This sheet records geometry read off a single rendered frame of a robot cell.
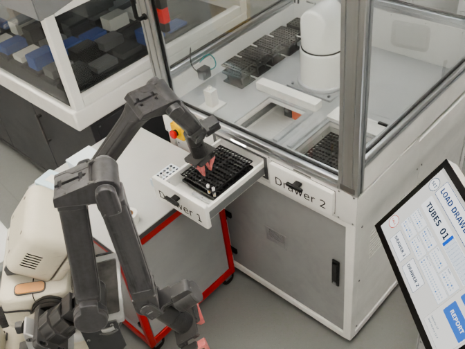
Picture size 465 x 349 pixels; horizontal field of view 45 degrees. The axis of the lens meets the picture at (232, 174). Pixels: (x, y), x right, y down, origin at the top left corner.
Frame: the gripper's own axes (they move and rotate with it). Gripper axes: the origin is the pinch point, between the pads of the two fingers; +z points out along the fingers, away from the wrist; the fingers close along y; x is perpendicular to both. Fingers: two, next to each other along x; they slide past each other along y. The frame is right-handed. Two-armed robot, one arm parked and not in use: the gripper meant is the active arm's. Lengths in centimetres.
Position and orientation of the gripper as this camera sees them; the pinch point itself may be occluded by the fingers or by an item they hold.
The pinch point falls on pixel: (206, 171)
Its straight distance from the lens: 206.2
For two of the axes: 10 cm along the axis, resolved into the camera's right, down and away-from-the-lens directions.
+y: 6.9, -6.2, 3.8
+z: 2.3, 6.8, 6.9
